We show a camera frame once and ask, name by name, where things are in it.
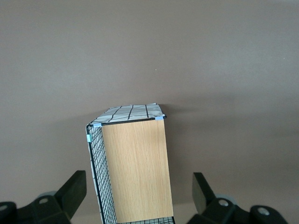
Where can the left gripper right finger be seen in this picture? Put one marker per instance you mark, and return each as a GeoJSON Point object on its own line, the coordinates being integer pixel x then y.
{"type": "Point", "coordinates": [222, 210]}

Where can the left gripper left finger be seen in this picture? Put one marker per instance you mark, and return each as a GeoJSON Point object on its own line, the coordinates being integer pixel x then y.
{"type": "Point", "coordinates": [58, 207]}

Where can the brown table mat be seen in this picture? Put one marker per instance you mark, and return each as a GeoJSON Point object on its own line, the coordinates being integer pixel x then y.
{"type": "Point", "coordinates": [149, 58]}

